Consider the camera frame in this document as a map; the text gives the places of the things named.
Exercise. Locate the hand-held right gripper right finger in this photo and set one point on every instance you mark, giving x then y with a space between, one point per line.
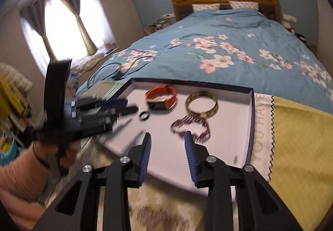
191 158

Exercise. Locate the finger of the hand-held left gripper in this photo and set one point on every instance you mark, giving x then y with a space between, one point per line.
127 110
114 103

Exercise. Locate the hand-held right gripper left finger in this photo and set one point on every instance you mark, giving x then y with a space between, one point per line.
144 158

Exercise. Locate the dark blue jewelry box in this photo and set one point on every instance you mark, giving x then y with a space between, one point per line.
229 129

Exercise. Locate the person's left forearm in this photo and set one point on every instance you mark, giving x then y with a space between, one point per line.
18 181

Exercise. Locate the person's left hand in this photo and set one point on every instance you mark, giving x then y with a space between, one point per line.
69 154

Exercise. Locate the green quilted mat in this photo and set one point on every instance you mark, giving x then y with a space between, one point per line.
104 88

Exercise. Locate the white quilted jacket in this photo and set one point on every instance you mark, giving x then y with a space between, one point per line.
20 80

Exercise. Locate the orange smartwatch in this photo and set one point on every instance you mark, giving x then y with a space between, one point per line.
158 91

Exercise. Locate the gold bangle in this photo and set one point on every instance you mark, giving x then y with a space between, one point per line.
201 115

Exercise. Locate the cream crumpled blanket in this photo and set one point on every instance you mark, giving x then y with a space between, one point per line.
88 60

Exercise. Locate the cluttered storage rack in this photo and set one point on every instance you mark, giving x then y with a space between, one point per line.
18 114

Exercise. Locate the small pink fan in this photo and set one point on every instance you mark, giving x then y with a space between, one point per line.
109 45

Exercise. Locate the white sheer curtain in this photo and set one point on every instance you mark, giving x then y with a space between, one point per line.
62 31

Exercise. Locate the blue plastic basket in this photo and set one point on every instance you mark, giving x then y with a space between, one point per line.
6 155

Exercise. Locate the cluster of cosmetic bottles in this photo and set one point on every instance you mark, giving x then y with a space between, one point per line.
162 23

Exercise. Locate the yellow cloth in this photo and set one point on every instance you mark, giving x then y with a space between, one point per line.
299 142

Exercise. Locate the blue floral duvet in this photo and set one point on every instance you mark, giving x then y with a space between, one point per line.
234 38

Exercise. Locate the floral white pillow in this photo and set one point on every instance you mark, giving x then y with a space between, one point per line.
244 5
205 7

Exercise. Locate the small black object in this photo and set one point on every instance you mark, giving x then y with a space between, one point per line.
301 37

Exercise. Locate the red and white box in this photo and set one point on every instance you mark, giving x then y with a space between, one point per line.
288 21

